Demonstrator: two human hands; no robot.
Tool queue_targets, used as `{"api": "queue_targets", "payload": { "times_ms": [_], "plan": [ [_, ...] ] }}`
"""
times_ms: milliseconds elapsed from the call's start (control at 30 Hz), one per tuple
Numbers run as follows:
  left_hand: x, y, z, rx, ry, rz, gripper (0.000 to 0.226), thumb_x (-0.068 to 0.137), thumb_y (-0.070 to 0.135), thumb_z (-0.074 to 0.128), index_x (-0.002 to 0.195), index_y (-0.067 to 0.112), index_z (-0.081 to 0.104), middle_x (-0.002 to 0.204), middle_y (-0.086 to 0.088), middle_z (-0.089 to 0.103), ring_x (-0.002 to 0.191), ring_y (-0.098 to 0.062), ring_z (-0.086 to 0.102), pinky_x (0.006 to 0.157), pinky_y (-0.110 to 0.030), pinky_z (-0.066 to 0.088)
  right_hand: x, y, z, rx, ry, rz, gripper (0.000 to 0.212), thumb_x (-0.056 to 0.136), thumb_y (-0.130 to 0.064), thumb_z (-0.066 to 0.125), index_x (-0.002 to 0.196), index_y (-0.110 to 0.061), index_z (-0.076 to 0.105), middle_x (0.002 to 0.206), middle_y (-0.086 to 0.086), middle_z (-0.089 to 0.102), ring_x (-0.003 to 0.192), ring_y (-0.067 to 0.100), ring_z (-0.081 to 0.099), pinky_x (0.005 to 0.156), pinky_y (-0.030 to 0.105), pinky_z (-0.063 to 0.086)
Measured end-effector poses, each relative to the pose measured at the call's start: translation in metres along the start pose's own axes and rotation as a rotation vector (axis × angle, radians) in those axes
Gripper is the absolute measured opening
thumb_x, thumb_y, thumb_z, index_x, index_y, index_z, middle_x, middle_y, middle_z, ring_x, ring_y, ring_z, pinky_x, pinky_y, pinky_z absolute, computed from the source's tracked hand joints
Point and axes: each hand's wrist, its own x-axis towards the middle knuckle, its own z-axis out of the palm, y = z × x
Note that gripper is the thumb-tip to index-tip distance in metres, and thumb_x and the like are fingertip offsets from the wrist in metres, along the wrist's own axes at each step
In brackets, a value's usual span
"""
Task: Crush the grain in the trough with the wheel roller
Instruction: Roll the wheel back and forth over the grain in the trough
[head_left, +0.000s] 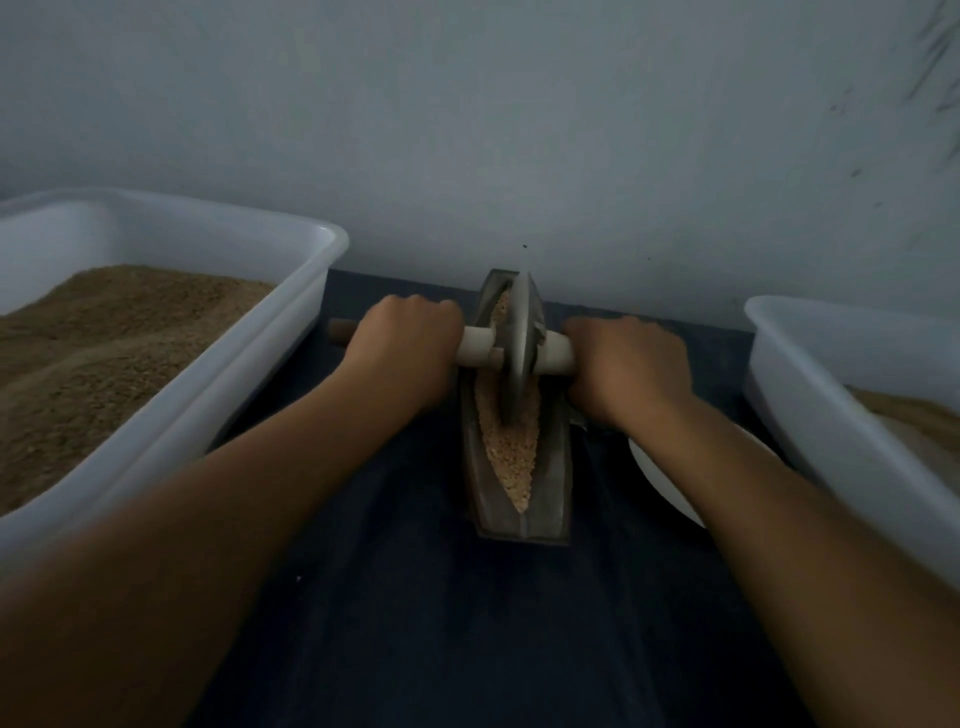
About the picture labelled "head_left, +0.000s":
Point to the boat-shaped metal grinding trough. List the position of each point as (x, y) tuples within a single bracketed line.
[(525, 518)]

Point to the large brown grain heap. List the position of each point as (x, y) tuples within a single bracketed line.
[(915, 413), (90, 375)]

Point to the person's right forearm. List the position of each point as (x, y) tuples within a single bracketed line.
[(818, 578)]

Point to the dark blue table cloth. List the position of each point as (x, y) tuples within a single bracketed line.
[(390, 645)]

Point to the person's left forearm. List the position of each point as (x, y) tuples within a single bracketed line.
[(158, 578)]

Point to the person's right hand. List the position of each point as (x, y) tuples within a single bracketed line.
[(630, 368)]

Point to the white plastic tub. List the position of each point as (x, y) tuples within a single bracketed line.
[(248, 368), (840, 443)]

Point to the white round plate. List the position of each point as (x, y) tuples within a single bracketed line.
[(660, 473)]

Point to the person's left hand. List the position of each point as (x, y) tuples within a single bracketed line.
[(405, 345)]

